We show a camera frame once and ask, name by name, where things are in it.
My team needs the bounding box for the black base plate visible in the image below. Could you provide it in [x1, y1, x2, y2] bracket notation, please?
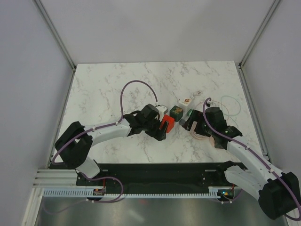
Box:
[76, 161, 248, 194]

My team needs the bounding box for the light green cube plug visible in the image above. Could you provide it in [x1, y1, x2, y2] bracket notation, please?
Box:
[186, 109, 193, 116]

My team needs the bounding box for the aluminium frame post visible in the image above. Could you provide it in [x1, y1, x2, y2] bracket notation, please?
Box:
[238, 0, 283, 69]
[32, 0, 77, 70]

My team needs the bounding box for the dark green cube plug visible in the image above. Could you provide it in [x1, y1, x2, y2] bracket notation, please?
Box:
[169, 105, 184, 118]

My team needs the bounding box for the pink coiled cable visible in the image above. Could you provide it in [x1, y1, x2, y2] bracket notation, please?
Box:
[189, 126, 216, 148]

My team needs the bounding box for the small grey charger plug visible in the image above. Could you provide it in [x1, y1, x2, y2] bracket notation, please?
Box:
[179, 119, 186, 126]

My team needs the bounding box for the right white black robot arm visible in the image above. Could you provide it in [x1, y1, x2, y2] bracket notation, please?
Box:
[181, 107, 301, 219]

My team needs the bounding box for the right aluminium frame post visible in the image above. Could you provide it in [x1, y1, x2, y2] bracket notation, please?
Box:
[238, 0, 283, 69]

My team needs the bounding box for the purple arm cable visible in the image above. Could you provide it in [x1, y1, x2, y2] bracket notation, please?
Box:
[202, 98, 301, 221]
[52, 80, 160, 165]

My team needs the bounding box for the white slotted cable duct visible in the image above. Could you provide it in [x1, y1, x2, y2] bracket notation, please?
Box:
[43, 187, 233, 199]

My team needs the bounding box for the left aluminium frame post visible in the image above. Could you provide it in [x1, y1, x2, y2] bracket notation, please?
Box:
[32, 0, 77, 70]

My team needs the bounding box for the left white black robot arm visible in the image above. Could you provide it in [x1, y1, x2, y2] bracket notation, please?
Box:
[53, 104, 169, 185]

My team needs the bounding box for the aluminium front rail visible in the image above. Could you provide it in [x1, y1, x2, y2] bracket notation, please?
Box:
[33, 169, 77, 188]

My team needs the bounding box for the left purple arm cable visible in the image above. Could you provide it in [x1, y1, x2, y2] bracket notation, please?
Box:
[52, 80, 160, 165]

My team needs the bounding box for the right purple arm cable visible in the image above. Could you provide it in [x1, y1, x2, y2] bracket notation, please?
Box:
[202, 98, 301, 221]

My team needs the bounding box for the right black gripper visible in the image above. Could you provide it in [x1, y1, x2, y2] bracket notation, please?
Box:
[182, 109, 215, 137]

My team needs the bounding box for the red cube plug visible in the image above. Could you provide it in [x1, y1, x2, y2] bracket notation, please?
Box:
[159, 114, 175, 133]

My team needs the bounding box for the green thin cable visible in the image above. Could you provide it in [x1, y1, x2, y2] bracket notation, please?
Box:
[211, 95, 242, 118]

